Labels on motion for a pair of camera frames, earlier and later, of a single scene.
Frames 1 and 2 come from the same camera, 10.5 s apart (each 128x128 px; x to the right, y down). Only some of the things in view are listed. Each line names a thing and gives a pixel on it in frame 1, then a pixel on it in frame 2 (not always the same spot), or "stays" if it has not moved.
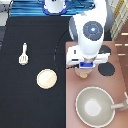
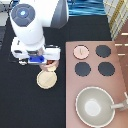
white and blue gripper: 74,57 to 38,56
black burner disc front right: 106,69 stays
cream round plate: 46,78 stays
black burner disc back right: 104,49 stays
